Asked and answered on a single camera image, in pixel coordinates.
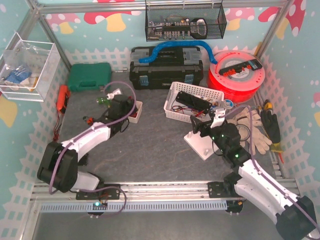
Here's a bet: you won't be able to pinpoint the white peg board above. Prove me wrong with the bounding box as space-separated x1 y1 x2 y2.
183 131 218 161

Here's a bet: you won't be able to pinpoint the orange black pliers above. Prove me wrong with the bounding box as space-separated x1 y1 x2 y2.
82 116 96 126

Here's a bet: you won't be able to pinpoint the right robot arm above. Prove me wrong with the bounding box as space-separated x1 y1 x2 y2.
184 108 320 240

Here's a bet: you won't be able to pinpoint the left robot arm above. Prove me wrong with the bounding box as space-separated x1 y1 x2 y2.
37 94 136 194

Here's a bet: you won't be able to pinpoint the white spring tray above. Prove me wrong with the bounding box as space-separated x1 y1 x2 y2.
128 101 143 124

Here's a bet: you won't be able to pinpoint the black work glove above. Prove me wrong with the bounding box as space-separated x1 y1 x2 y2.
260 110 281 144

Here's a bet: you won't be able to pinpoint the green tool case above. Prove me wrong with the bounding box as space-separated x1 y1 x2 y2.
67 62 112 92

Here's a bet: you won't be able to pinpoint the red filament spool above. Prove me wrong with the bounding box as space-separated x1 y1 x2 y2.
206 50 266 104

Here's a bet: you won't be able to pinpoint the yellow black screwdriver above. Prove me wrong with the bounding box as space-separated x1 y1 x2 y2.
263 99 273 111

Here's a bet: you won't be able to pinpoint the white perforated basket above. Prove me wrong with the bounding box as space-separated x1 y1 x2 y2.
163 81 224 123

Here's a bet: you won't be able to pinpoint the black battery holder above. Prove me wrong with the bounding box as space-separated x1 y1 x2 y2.
175 91 212 114

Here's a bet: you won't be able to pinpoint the orange multimeter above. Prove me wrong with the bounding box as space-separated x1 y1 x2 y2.
56 84 71 114

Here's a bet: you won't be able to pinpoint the black toolbox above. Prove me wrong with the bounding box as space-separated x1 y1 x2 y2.
129 46 204 90

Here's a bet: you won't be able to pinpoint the black terminal strip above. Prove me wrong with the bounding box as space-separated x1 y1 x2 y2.
218 59 263 77

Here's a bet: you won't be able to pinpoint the clear acrylic box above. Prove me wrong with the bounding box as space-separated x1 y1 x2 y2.
0 33 61 102

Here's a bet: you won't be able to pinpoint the blue white work glove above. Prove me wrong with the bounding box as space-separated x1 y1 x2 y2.
4 65 32 85

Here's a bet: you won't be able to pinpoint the green hose nozzle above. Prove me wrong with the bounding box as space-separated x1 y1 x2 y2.
96 97 110 107

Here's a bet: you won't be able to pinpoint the solder wire spool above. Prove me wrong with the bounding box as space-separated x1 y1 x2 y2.
223 99 235 110

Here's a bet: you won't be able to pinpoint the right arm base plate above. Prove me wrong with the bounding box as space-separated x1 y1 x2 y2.
207 181 237 199

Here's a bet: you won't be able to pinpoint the grey slotted cable duct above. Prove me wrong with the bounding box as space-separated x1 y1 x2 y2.
40 200 228 213

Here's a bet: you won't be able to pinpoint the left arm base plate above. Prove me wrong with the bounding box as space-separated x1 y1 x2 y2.
75 184 121 201

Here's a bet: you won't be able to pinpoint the blue corrugated hose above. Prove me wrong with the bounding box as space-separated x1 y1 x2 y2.
138 40 219 65

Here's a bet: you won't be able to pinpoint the black wire mesh basket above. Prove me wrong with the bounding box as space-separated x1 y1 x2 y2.
145 0 227 42

